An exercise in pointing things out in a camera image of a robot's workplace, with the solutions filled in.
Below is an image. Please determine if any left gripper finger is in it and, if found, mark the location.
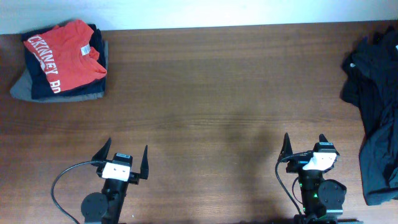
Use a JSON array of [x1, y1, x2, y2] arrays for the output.
[[91, 138, 111, 162], [140, 145, 149, 180]]

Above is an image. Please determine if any dark green t-shirt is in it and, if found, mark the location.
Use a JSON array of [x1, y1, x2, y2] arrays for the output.
[[359, 102, 397, 206]]

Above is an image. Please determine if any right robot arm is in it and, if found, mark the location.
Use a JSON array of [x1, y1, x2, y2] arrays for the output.
[[275, 134, 346, 224]]

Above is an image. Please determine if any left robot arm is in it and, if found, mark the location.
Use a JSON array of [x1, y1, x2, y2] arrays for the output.
[[81, 139, 149, 224]]

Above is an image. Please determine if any black garment pile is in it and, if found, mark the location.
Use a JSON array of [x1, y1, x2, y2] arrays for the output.
[[341, 26, 397, 136]]

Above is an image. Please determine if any folded navy blue garment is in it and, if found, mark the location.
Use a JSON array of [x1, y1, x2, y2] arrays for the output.
[[24, 24, 106, 100]]

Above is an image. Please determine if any folded red printed t-shirt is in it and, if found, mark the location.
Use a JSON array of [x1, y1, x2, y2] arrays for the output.
[[22, 20, 107, 100]]

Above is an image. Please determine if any folded grey garment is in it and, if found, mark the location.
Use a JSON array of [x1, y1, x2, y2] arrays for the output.
[[10, 35, 108, 103]]

